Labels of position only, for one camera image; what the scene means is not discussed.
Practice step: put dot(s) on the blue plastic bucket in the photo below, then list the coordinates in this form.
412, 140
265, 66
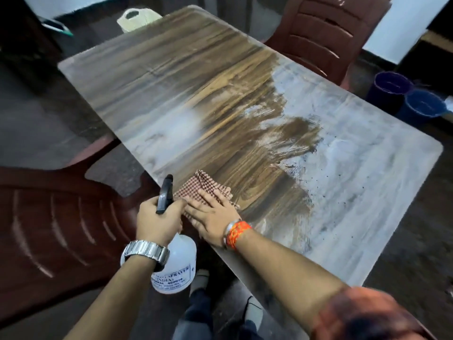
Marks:
421, 106
387, 90

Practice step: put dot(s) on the grey right shoe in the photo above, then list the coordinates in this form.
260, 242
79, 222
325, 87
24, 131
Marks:
254, 311

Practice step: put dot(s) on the white spray bottle black trigger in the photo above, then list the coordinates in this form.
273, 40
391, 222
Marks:
177, 265

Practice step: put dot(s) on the person's right forearm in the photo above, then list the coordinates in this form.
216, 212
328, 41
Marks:
286, 276

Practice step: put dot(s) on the red checkered cleaning cloth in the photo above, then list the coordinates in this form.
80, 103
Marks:
196, 185

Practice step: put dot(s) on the grey left shoe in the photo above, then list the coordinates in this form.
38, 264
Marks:
199, 281

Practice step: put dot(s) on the white board panel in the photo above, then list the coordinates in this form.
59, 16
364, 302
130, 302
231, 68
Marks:
400, 28

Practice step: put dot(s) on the teal plastic tool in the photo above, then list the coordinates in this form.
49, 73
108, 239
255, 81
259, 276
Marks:
56, 26

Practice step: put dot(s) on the person's left fingers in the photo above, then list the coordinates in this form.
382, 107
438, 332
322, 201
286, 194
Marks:
178, 208

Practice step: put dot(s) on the person's right little finger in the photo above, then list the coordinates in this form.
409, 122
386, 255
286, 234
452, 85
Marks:
223, 197

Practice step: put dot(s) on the silver metal wristwatch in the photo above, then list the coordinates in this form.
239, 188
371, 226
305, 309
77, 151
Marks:
147, 250

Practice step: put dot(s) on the grey shoe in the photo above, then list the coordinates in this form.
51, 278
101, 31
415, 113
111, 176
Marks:
199, 281
254, 311

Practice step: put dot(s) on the person's right hand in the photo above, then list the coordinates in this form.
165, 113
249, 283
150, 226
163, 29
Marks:
214, 223

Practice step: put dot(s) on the person's right middle finger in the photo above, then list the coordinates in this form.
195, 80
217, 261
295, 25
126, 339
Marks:
195, 206

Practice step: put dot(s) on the dark wooden cabinet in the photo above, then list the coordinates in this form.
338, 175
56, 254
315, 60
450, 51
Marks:
24, 45

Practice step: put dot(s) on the person's left forearm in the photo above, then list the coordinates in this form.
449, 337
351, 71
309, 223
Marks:
116, 300

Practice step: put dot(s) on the person's left hand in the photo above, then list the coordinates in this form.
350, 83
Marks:
157, 224

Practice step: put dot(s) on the orange thread wristband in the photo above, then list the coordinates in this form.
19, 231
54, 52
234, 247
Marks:
237, 232

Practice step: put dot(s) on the orange checkered shirt sleeve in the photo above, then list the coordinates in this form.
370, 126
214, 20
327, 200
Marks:
364, 315

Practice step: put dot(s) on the maroon plastic chair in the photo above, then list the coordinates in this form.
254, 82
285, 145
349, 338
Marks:
325, 35
53, 223

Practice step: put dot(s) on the blue jeans legs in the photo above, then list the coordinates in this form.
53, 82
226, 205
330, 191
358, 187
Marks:
198, 315

